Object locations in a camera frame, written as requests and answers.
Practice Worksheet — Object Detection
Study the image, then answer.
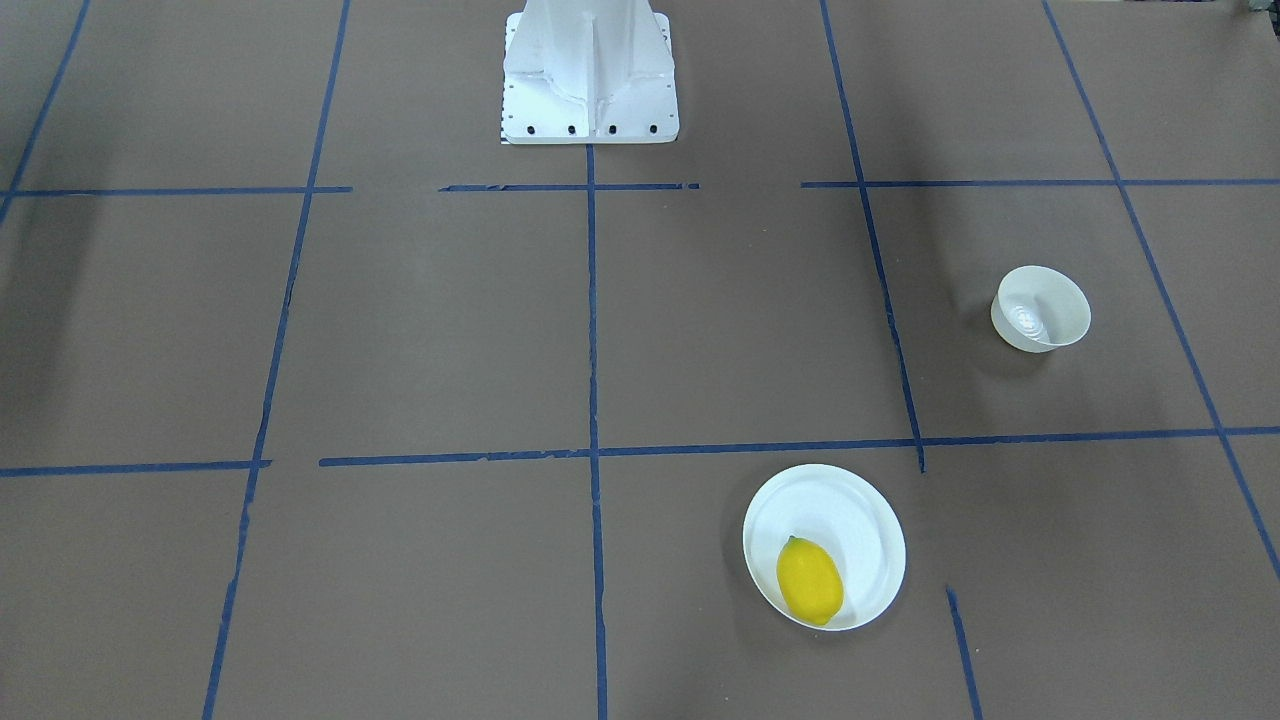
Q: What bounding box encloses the yellow lemon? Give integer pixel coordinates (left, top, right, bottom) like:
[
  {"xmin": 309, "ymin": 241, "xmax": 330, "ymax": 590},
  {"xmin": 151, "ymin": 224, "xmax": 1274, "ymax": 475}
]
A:
[{"xmin": 774, "ymin": 536, "xmax": 845, "ymax": 626}]

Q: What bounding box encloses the white round plate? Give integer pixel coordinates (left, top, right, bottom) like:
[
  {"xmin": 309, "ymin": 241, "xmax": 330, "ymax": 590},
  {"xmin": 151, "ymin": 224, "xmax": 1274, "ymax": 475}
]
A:
[{"xmin": 742, "ymin": 464, "xmax": 908, "ymax": 632}]

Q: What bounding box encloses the white small bowl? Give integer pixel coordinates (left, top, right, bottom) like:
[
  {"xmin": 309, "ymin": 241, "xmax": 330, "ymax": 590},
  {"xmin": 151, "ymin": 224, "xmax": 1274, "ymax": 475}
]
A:
[{"xmin": 989, "ymin": 265, "xmax": 1092, "ymax": 354}]

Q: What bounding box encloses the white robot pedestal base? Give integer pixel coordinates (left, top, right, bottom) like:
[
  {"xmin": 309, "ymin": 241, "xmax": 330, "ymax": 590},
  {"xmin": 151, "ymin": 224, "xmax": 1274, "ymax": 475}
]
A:
[{"xmin": 500, "ymin": 1, "xmax": 680, "ymax": 145}]

